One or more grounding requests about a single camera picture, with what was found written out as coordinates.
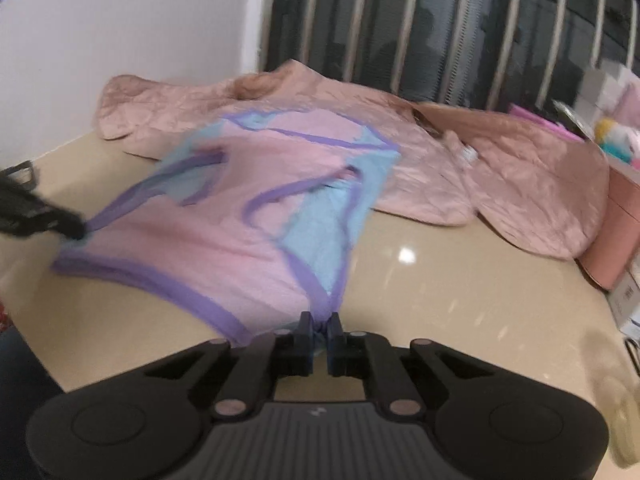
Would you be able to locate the pink storage box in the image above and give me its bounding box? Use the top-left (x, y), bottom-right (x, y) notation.
top-left (575, 162), bottom-right (640, 291)

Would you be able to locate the metal window railing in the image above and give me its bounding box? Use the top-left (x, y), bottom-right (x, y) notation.
top-left (265, 0), bottom-right (640, 111)

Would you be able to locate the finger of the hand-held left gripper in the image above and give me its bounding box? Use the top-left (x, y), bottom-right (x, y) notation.
top-left (0, 212), bottom-right (87, 240)
top-left (0, 179), bottom-right (83, 228)

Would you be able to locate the pink flat box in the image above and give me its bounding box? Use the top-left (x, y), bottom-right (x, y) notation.
top-left (507, 102), bottom-right (591, 141)

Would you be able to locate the pink purple blue shirt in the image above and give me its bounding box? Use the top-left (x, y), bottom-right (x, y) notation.
top-left (50, 107), bottom-right (403, 348)

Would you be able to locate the pink quilted jacket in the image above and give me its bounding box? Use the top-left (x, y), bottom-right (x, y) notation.
top-left (95, 59), bottom-right (613, 261)

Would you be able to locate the white yellow plush toy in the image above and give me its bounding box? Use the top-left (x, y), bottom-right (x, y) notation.
top-left (592, 117), bottom-right (640, 166)

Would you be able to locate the dark window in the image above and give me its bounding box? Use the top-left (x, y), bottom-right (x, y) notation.
top-left (265, 0), bottom-right (640, 111)

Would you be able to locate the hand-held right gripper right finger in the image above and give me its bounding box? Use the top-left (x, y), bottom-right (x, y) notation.
top-left (327, 311), bottom-right (521, 419)

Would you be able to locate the white printed carton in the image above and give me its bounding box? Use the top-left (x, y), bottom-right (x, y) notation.
top-left (607, 265), bottom-right (640, 333)

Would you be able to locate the black frame stand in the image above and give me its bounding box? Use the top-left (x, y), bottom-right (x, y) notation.
top-left (0, 159), bottom-right (40, 192)

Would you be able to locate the stack of white boxes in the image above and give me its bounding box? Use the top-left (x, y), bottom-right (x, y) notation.
top-left (580, 57), bottom-right (640, 111)

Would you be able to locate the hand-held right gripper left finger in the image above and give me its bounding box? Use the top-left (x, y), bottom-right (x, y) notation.
top-left (120, 311), bottom-right (314, 419)

